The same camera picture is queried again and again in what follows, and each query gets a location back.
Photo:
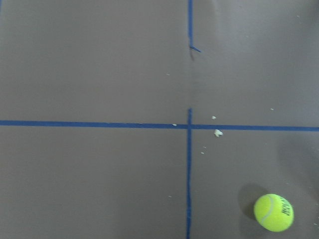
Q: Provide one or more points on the yellow tennis ball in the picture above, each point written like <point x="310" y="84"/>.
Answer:
<point x="274" y="213"/>

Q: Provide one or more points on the brown paper table cover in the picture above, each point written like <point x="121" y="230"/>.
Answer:
<point x="94" y="99"/>

